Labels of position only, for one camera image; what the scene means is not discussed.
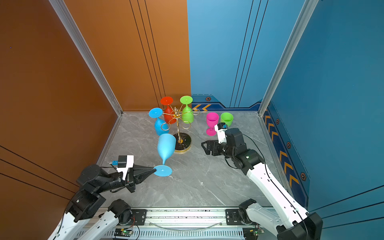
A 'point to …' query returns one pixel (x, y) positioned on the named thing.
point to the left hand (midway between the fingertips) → (155, 169)
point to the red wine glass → (169, 115)
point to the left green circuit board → (122, 232)
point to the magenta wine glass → (212, 119)
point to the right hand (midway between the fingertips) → (206, 144)
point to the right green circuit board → (252, 233)
